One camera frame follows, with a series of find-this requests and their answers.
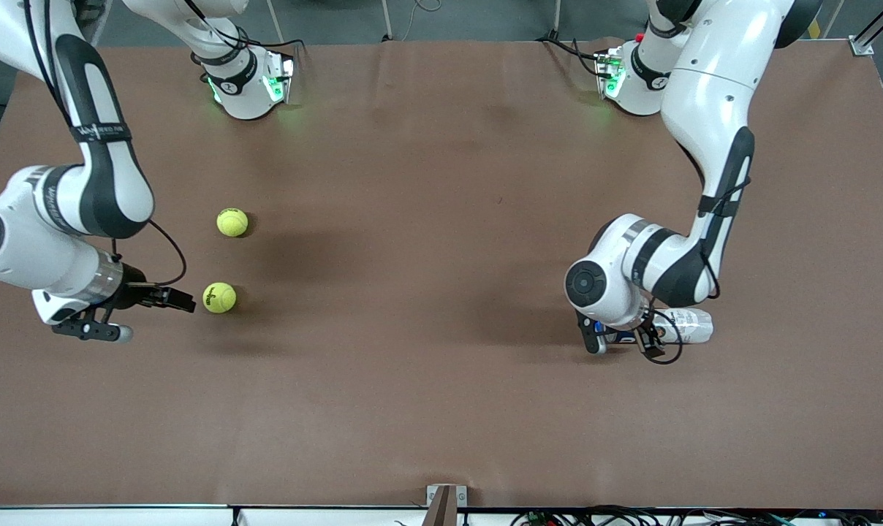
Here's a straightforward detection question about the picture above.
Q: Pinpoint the black left base cable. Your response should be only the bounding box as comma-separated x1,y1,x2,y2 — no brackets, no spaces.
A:
537,35,605,77

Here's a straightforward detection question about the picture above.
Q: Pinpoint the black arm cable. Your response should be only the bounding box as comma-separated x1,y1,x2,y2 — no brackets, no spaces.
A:
23,0,188,287
643,175,753,366

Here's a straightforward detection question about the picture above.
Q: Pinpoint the white table frame edge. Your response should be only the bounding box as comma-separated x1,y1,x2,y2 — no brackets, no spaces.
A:
0,503,883,526

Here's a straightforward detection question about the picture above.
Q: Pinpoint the thin white floor cable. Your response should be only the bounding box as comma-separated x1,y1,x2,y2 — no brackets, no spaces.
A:
398,0,442,42

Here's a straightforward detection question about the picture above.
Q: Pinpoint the metal table edge bracket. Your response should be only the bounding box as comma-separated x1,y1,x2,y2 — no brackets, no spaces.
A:
426,484,469,508

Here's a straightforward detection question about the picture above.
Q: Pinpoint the yellow tennis ball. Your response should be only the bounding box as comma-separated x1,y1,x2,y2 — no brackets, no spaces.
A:
216,207,249,238
202,282,238,315

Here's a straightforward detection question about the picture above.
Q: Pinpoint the table cover sheet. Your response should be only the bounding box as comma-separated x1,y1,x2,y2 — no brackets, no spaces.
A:
0,37,883,510

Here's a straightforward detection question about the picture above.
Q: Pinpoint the black right base cable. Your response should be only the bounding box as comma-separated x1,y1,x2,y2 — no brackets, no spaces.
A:
182,0,308,56

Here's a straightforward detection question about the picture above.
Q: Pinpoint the clear plastic tennis ball can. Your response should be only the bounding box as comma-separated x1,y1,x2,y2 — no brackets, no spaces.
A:
608,308,714,346

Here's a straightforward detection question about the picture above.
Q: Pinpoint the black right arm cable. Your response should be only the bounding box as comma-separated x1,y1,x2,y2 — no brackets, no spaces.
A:
23,0,188,287

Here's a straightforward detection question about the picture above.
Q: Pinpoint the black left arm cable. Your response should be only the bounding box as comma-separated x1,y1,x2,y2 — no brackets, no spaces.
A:
643,175,753,366

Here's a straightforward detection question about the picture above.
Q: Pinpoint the black base cable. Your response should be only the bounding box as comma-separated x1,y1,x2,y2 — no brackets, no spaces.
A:
182,0,308,56
537,35,605,77

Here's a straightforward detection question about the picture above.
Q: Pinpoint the tangled black cable bundle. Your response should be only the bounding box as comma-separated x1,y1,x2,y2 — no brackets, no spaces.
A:
509,504,883,526

